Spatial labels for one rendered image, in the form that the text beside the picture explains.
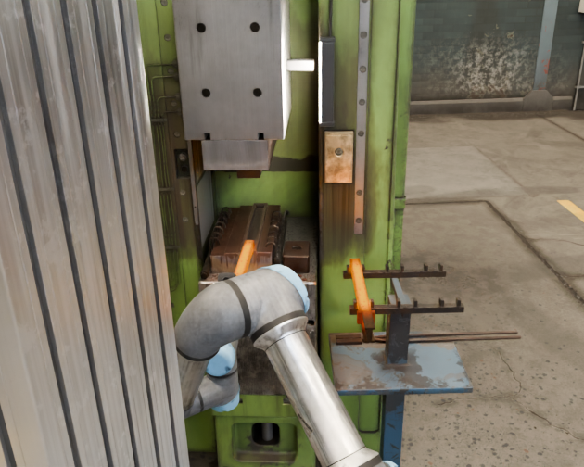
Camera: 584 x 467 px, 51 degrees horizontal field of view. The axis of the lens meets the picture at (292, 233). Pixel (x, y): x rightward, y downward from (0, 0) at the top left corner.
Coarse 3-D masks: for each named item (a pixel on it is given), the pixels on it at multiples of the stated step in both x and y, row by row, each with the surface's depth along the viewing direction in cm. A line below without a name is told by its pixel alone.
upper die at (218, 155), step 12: (204, 144) 184; (216, 144) 184; (228, 144) 184; (240, 144) 184; (252, 144) 184; (264, 144) 184; (204, 156) 186; (216, 156) 186; (228, 156) 186; (240, 156) 185; (252, 156) 185; (264, 156) 185; (204, 168) 188; (216, 168) 187; (228, 168) 187; (240, 168) 187; (252, 168) 187; (264, 168) 187
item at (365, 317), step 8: (352, 264) 189; (360, 264) 189; (352, 272) 184; (360, 272) 184; (360, 280) 180; (360, 288) 175; (360, 296) 172; (360, 304) 168; (368, 304) 167; (360, 312) 162; (368, 312) 161; (360, 320) 163; (368, 320) 158; (368, 328) 155; (368, 336) 156
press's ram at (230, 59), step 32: (192, 0) 168; (224, 0) 168; (256, 0) 167; (288, 0) 203; (192, 32) 172; (224, 32) 171; (256, 32) 171; (288, 32) 203; (192, 64) 175; (224, 64) 175; (256, 64) 174; (288, 64) 192; (192, 96) 179; (224, 96) 178; (256, 96) 179; (288, 96) 204; (192, 128) 183; (224, 128) 182; (256, 128) 182
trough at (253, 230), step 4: (256, 208) 235; (260, 208) 235; (256, 212) 231; (260, 212) 231; (252, 216) 225; (256, 216) 228; (260, 216) 228; (252, 220) 224; (256, 220) 225; (260, 220) 221; (252, 224) 221; (256, 224) 221; (252, 228) 218; (256, 228) 218; (248, 232) 213; (252, 232) 215; (256, 232) 215; (248, 236) 211; (252, 236) 211; (256, 236) 211
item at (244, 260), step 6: (246, 240) 203; (252, 240) 203; (246, 246) 197; (252, 246) 199; (246, 252) 193; (252, 252) 198; (240, 258) 189; (246, 258) 189; (240, 264) 184; (246, 264) 184; (240, 270) 180; (246, 270) 182
